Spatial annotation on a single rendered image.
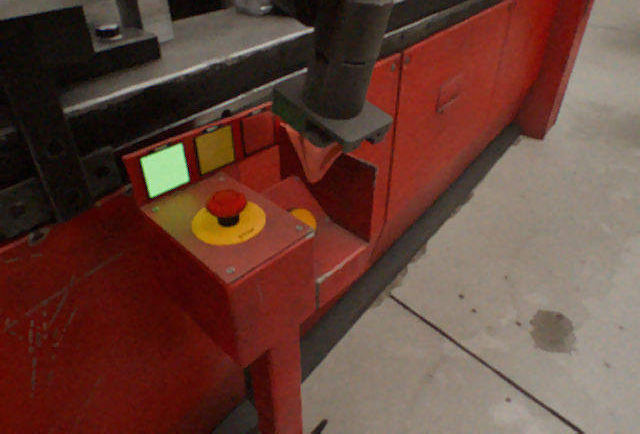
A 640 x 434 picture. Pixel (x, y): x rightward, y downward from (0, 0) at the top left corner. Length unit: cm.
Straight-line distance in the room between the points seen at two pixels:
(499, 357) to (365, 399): 39
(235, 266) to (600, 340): 128
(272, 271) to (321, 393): 84
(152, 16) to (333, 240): 38
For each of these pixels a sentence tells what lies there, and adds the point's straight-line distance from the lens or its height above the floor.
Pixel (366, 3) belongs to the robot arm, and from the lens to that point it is 36.
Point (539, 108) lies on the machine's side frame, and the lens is 249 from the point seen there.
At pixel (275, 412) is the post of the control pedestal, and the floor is 43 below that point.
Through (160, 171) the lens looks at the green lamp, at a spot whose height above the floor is 81.
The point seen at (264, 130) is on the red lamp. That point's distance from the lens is 56.
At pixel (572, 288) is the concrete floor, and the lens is 167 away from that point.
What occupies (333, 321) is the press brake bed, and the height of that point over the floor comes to 5.
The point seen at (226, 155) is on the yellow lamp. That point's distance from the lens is 53.
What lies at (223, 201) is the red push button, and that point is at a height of 81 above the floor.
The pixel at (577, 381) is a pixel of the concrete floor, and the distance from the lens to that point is 142.
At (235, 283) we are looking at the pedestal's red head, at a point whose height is 77.
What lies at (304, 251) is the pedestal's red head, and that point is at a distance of 44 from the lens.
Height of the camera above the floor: 105
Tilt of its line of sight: 35 degrees down
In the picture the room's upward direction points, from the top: straight up
